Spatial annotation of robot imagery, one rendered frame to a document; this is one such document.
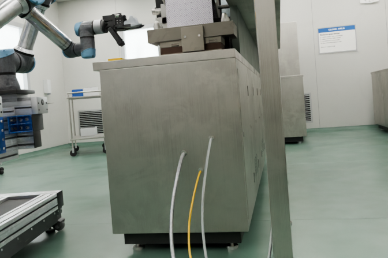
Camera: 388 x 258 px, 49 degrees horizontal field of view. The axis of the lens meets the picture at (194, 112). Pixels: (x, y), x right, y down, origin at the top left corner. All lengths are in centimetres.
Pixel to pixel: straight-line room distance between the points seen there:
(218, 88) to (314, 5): 607
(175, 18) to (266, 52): 94
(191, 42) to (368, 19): 615
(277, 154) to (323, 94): 638
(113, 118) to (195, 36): 53
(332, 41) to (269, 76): 644
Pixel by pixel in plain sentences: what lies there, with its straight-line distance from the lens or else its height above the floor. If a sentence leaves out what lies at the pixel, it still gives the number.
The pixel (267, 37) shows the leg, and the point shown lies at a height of 86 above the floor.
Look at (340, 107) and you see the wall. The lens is 774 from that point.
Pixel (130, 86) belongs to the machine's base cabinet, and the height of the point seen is 78.
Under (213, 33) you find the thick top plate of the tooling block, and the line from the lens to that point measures 195.
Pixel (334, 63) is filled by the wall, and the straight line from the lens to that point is 774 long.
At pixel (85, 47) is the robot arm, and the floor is 101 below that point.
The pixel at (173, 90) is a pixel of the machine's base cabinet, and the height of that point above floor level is 74.
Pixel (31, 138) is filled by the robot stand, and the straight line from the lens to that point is 242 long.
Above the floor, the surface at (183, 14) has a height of 112.
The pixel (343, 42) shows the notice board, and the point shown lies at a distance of 778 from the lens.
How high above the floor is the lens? 69
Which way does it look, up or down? 1 degrees down
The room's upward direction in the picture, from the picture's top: 4 degrees counter-clockwise
